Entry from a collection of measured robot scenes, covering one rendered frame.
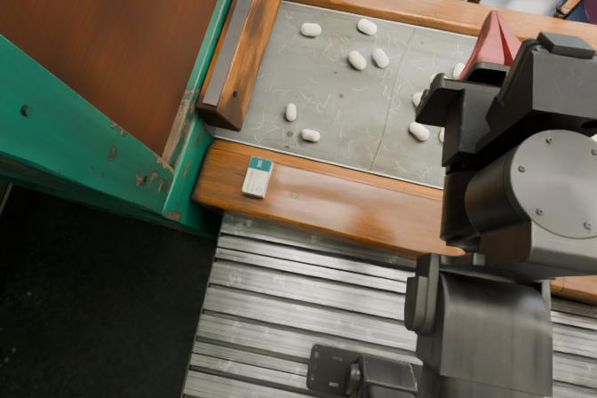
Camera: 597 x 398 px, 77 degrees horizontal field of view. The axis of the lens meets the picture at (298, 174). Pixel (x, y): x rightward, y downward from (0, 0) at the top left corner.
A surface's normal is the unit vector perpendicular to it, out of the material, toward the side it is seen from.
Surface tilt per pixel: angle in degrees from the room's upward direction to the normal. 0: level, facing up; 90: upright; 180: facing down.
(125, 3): 90
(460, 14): 0
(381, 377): 60
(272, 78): 0
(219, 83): 0
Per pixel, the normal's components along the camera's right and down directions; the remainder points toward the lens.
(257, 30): 0.87, 0.11
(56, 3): 0.97, 0.22
